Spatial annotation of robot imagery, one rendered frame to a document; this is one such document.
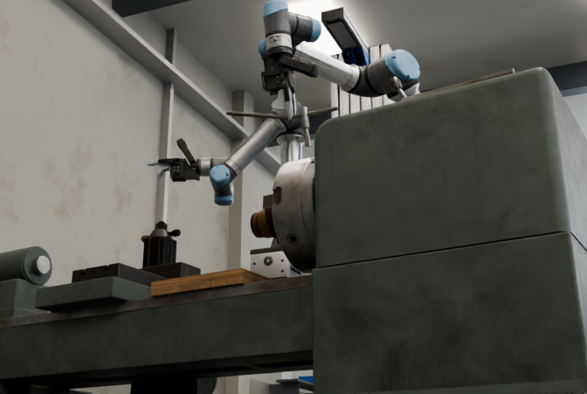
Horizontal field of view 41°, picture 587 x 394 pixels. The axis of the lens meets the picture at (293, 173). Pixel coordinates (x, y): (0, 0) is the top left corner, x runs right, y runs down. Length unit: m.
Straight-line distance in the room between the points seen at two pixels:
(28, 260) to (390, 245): 1.41
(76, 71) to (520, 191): 6.37
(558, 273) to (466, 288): 0.19
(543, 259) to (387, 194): 0.39
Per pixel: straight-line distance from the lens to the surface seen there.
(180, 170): 3.12
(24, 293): 2.78
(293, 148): 3.11
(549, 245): 1.69
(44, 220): 7.04
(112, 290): 2.23
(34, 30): 7.41
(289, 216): 2.03
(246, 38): 9.54
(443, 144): 1.83
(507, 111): 1.81
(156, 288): 2.19
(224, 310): 2.06
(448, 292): 1.73
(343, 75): 2.62
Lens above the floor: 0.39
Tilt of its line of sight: 21 degrees up
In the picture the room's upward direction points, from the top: straight up
